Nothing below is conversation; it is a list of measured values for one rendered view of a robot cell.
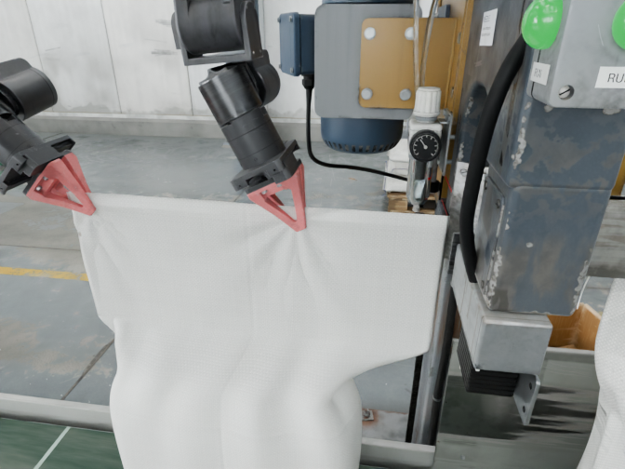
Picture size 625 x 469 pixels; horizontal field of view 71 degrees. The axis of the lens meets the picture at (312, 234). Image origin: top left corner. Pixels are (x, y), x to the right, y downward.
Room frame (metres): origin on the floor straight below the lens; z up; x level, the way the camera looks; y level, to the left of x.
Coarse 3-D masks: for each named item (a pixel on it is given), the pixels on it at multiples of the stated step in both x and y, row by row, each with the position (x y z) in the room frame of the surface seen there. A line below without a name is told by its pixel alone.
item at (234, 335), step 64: (128, 256) 0.54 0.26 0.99; (192, 256) 0.52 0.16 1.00; (256, 256) 0.51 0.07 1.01; (320, 256) 0.50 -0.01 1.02; (384, 256) 0.49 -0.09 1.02; (128, 320) 0.54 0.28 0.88; (192, 320) 0.53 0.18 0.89; (256, 320) 0.51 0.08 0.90; (320, 320) 0.50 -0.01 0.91; (384, 320) 0.49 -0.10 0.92; (128, 384) 0.49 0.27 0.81; (192, 384) 0.47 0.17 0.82; (256, 384) 0.46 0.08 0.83; (320, 384) 0.46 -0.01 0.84; (128, 448) 0.47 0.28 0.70; (192, 448) 0.44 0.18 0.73; (256, 448) 0.43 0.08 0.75; (320, 448) 0.43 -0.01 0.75
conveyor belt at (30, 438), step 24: (0, 432) 0.77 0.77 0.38; (24, 432) 0.77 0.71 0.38; (48, 432) 0.77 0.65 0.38; (72, 432) 0.77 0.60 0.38; (96, 432) 0.77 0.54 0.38; (0, 456) 0.70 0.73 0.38; (24, 456) 0.70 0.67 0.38; (48, 456) 0.70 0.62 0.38; (72, 456) 0.70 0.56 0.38; (96, 456) 0.70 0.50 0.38
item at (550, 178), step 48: (480, 0) 0.50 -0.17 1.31; (528, 0) 0.33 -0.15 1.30; (480, 48) 0.47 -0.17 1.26; (528, 48) 0.31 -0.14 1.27; (480, 96) 0.49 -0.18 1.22; (528, 96) 0.30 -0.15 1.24; (528, 144) 0.30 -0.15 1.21; (576, 144) 0.30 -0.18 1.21; (624, 144) 0.29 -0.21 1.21; (528, 192) 0.30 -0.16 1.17; (576, 192) 0.30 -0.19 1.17; (480, 240) 0.35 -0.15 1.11; (528, 240) 0.30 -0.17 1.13; (576, 240) 0.30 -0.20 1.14; (480, 288) 0.33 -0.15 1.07; (528, 288) 0.30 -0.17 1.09; (576, 288) 0.29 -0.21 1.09
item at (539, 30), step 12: (540, 0) 0.28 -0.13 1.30; (552, 0) 0.27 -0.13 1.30; (528, 12) 0.28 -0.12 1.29; (540, 12) 0.27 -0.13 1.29; (552, 12) 0.27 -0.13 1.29; (528, 24) 0.28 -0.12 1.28; (540, 24) 0.27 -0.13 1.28; (552, 24) 0.27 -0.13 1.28; (528, 36) 0.28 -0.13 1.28; (540, 36) 0.27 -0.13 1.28; (552, 36) 0.27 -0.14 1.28; (540, 48) 0.28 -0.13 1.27
